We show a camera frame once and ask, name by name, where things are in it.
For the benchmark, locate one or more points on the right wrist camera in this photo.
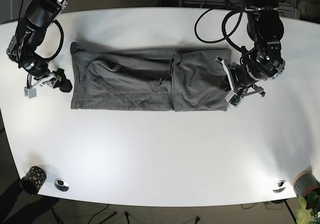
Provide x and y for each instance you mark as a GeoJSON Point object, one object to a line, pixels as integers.
{"type": "Point", "coordinates": [30, 92]}

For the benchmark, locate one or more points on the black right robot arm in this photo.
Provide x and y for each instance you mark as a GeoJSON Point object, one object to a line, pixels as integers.
{"type": "Point", "coordinates": [29, 34]}

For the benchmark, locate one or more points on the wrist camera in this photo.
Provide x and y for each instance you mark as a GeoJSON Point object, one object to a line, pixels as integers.
{"type": "Point", "coordinates": [30, 92]}
{"type": "Point", "coordinates": [233, 99]}

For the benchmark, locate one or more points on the right silver table grommet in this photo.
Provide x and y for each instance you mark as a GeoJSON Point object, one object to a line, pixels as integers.
{"type": "Point", "coordinates": [279, 186]}

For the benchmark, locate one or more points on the grey T-shirt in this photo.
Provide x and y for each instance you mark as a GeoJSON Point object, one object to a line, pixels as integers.
{"type": "Point", "coordinates": [176, 79]}

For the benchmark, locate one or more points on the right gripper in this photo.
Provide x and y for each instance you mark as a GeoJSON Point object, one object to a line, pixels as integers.
{"type": "Point", "coordinates": [59, 79]}

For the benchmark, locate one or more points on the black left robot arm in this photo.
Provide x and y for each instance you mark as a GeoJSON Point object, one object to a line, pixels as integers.
{"type": "Point", "coordinates": [264, 60]}

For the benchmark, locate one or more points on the silver table grommet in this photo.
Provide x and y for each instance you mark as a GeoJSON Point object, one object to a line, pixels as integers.
{"type": "Point", "coordinates": [279, 186]}
{"type": "Point", "coordinates": [61, 185]}

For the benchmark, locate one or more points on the grey plant pot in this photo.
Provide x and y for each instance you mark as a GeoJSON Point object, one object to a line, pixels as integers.
{"type": "Point", "coordinates": [304, 183]}

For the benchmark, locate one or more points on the green plant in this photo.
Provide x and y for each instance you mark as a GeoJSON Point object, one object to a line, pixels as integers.
{"type": "Point", "coordinates": [309, 209]}

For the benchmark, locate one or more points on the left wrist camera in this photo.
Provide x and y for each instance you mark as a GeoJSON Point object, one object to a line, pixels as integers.
{"type": "Point", "coordinates": [233, 99]}

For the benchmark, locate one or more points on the black gold spotted cup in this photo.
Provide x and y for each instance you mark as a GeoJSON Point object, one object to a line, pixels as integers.
{"type": "Point", "coordinates": [33, 180]}

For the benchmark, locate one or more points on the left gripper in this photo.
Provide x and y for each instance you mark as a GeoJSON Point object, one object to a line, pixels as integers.
{"type": "Point", "coordinates": [237, 81]}

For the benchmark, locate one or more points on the left silver table grommet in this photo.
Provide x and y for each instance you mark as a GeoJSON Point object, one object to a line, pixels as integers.
{"type": "Point", "coordinates": [61, 185]}

